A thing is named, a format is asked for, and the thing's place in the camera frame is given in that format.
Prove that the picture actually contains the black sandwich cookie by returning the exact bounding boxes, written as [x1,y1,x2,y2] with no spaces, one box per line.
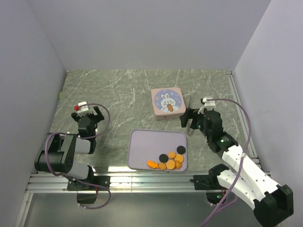
[159,154,169,164]
[177,146,186,155]

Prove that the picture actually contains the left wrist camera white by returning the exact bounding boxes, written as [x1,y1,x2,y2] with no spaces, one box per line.
[74,101,93,117]

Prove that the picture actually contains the lilac plastic tray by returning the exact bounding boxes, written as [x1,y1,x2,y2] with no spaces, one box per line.
[127,129,187,171]

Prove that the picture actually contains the metal tongs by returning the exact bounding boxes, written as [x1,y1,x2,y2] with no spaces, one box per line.
[187,96,194,137]

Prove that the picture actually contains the pink cookie tin box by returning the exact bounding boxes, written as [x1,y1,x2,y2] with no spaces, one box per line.
[151,87,186,122]

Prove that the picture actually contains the orange round waffle cookie bottom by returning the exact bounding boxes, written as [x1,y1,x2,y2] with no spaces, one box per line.
[166,160,176,170]

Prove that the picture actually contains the orange fish cookie bottom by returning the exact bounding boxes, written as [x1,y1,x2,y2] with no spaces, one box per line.
[147,160,159,169]

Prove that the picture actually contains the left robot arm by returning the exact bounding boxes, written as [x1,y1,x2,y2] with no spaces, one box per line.
[34,102,110,191]

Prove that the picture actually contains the black sandwich cookie right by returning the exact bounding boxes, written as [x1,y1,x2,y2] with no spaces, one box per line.
[177,146,186,155]

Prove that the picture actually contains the black sandwich cookie centre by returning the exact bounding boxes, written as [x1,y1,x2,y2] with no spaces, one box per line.
[159,154,169,164]

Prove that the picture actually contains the orange round cookie tray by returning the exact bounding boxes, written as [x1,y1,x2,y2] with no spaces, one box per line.
[168,152,176,159]

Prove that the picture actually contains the aluminium rail frame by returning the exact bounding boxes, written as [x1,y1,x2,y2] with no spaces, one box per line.
[14,70,277,227]

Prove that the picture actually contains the orange waffle cookie right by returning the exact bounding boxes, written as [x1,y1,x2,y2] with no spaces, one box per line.
[174,154,184,163]

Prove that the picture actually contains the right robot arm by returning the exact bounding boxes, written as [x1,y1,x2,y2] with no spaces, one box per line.
[180,108,294,227]

